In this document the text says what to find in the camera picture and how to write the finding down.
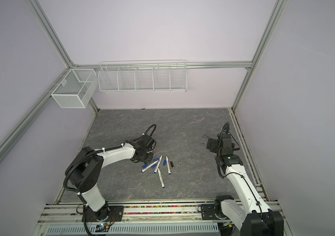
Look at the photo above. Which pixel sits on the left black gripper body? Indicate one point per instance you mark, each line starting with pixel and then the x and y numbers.
pixel 147 158

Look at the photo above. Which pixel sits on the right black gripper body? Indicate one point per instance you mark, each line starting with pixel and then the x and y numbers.
pixel 214 145

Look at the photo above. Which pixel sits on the black white marker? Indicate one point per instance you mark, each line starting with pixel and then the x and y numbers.
pixel 168 165

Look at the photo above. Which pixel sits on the blue white marker bottom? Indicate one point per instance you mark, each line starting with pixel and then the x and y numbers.
pixel 160 178

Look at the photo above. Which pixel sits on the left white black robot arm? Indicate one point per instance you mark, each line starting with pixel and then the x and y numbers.
pixel 82 174

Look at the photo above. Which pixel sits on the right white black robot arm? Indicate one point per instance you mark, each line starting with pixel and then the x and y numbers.
pixel 254 217

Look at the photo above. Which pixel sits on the white mesh box basket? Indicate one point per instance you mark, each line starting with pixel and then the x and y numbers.
pixel 76 88

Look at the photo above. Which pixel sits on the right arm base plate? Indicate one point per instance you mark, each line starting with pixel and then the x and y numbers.
pixel 210 212

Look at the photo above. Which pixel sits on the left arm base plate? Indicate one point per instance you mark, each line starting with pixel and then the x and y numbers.
pixel 106 213

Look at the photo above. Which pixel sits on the white wire shelf basket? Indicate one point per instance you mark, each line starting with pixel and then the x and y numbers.
pixel 143 76

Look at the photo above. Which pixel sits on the white vented cable tray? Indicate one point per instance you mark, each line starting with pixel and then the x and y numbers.
pixel 134 229

